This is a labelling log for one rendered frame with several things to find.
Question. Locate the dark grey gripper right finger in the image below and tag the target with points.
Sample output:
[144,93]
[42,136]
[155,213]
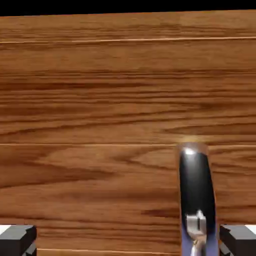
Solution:
[240,242]

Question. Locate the wooden cabinet door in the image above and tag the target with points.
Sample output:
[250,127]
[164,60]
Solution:
[96,192]
[112,92]

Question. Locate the wooden cabinet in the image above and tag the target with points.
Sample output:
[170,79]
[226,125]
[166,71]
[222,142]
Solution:
[128,26]

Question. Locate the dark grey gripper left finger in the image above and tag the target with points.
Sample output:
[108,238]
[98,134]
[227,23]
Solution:
[16,240]

